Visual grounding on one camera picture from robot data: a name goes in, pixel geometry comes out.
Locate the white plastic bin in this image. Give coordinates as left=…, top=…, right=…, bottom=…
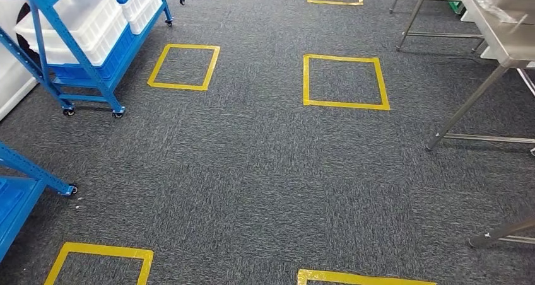
left=15, top=0, right=128, bottom=67
left=121, top=0, right=163, bottom=35

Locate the stainless steel table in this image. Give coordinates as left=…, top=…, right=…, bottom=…
left=389, top=0, right=488, bottom=54
left=425, top=0, right=535, bottom=156

